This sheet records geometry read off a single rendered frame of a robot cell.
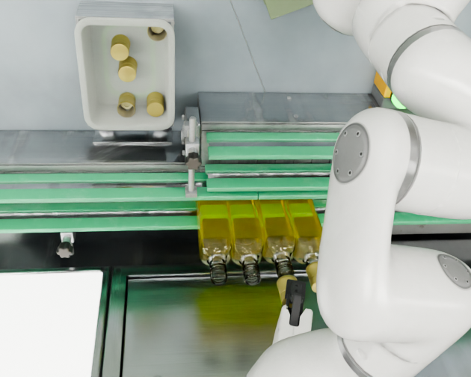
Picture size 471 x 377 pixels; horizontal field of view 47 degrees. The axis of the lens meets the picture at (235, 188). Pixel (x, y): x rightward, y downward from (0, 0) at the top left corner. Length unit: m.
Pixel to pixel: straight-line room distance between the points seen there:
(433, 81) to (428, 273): 0.17
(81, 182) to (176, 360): 0.38
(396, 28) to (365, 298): 0.27
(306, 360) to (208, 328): 0.46
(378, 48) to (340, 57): 0.60
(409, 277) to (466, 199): 0.09
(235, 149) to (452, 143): 0.58
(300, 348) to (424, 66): 0.31
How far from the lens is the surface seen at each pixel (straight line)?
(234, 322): 1.04
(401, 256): 0.47
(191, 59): 1.12
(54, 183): 1.09
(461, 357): 1.16
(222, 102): 1.11
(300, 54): 1.14
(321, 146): 1.04
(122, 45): 1.04
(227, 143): 1.02
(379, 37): 0.58
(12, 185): 1.11
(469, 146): 0.49
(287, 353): 0.61
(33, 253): 1.25
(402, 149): 0.44
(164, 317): 1.04
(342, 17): 0.69
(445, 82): 0.52
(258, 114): 1.08
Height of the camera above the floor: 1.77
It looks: 51 degrees down
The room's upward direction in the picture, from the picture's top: 170 degrees clockwise
